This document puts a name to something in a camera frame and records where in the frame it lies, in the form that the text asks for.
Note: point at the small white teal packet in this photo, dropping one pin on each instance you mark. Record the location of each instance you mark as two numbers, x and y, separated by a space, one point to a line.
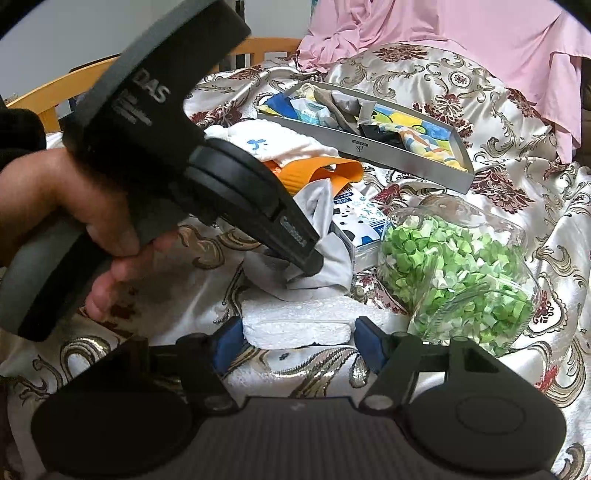
309 110

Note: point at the floral satin blanket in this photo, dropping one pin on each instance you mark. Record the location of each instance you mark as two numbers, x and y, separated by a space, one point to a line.
508 152

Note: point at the light grey cloth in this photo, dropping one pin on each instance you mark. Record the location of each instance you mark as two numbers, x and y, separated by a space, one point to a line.
325 217

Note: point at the black sock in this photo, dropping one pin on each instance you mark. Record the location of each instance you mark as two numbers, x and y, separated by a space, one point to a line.
376 134

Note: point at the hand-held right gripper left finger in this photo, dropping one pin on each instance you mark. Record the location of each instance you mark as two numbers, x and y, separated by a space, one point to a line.
228 344

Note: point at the wooden bed frame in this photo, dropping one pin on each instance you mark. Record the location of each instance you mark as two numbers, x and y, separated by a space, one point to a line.
41 94

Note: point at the grey metal tray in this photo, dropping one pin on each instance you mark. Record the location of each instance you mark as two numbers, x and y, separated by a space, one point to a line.
392 154

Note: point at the pink cloth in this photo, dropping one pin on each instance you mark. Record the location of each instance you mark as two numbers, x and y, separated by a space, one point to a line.
438 27

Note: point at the white cloth with blue print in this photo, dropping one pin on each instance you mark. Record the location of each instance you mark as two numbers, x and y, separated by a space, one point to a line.
286 143

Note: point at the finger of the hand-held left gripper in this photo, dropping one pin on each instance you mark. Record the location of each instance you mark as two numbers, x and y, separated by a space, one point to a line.
295 235

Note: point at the blue white tissue packet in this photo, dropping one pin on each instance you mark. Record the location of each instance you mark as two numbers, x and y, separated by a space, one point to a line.
360 226

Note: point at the person's left hand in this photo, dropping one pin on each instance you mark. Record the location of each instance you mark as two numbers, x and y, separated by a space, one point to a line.
69 194

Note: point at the white foam pad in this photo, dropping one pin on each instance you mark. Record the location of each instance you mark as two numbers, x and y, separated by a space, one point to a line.
295 323

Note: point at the orange cloth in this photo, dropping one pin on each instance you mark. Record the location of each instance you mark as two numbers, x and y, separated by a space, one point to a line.
318 173

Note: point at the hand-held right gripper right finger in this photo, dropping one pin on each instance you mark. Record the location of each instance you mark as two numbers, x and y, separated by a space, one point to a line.
370 348

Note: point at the clear jar of green paper stars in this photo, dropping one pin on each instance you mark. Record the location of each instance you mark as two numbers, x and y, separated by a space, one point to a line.
452 272

